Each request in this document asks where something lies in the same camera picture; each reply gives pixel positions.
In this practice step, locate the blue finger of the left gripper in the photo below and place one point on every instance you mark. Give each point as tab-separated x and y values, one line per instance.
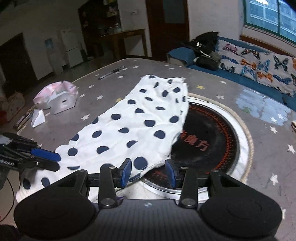
46	165
46	154

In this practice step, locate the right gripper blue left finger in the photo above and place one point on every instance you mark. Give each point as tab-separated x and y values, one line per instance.
111	178

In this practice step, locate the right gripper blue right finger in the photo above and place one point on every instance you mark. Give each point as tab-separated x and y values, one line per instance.
186	179

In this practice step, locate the white navy polka dot garment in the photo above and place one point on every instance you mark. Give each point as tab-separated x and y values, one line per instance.
142	127

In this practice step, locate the white folded paper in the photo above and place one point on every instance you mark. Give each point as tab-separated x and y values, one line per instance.
38	118

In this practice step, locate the round induction cooker in table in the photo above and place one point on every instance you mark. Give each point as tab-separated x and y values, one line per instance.
214	137

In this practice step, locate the pink white tissue box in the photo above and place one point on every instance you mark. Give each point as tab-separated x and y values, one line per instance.
57	97

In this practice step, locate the water dispenser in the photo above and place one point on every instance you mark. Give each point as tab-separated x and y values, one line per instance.
53	58

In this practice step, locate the pen on table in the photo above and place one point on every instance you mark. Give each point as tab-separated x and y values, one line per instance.
111	72

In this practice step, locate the white refrigerator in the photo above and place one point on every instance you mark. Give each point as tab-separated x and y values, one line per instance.
72	47

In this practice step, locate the blue sofa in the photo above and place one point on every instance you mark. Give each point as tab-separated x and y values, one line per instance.
184	56

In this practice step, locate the folded striped blanket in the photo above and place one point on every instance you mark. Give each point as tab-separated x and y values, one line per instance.
293	124

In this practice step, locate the black bag on sofa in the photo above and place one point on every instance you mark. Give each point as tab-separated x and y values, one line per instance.
204	48

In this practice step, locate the butterfly print cushion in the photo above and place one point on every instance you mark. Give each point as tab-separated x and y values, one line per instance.
266	68

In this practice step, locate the dark shelf with bottles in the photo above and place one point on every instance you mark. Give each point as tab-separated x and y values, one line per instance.
97	18

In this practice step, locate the dark wooden door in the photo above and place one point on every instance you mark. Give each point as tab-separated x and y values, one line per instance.
168	26

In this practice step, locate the green framed window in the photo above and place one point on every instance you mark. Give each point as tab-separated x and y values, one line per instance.
274	16

